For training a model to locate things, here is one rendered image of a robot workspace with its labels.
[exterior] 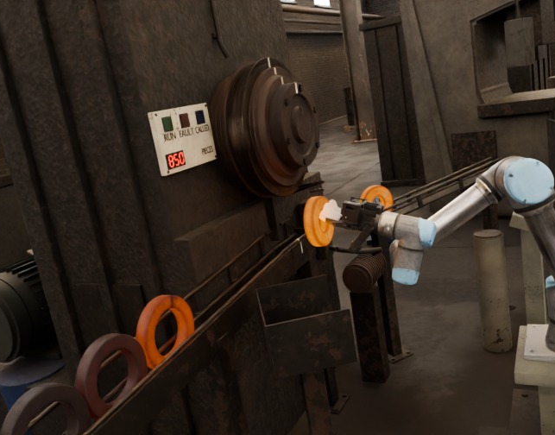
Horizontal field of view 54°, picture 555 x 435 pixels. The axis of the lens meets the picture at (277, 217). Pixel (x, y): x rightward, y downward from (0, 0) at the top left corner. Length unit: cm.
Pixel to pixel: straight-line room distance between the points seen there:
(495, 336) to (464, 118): 226
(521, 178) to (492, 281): 93
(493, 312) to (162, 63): 166
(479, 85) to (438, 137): 49
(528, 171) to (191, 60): 103
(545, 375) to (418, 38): 316
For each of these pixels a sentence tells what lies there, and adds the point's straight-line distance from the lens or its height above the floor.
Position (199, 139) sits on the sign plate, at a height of 113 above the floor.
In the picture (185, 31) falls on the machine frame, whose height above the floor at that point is 146.
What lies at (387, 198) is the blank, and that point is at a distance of 236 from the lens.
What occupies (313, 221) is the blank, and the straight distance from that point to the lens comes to 163.
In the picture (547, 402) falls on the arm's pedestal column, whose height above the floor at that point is 17.
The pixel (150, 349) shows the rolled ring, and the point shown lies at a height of 70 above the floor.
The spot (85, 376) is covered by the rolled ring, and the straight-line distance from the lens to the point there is 124.
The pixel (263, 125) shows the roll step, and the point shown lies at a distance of 172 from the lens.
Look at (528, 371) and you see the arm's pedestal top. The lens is 186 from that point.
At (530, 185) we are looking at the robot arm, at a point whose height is 89.
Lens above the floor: 124
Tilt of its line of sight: 13 degrees down
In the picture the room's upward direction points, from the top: 10 degrees counter-clockwise
